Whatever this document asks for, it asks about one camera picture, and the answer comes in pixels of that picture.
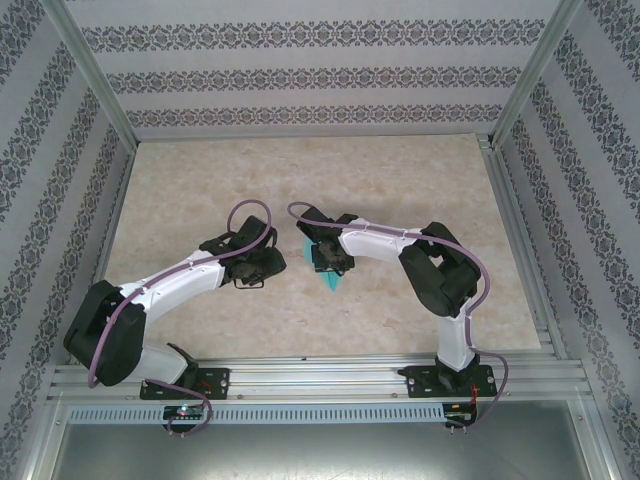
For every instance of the teal square paper sheet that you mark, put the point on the teal square paper sheet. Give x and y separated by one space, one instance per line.
330 280

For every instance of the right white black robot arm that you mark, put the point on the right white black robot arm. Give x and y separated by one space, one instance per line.
380 245

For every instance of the broad aluminium side rail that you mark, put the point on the broad aluminium side rail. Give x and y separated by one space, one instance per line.
510 200

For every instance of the aluminium frame post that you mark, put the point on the aluminium frame post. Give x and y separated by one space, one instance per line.
90 70
537 70

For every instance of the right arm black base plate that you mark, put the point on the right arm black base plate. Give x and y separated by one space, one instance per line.
420 382

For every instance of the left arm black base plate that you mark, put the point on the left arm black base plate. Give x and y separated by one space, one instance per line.
220 382

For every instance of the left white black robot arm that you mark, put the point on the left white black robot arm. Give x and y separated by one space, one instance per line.
175 285

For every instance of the wide aluminium mounting rail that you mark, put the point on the wide aluminium mounting rail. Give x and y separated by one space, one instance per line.
320 380

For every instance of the grey sheet metal tray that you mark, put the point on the grey sheet metal tray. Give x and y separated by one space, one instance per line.
320 455

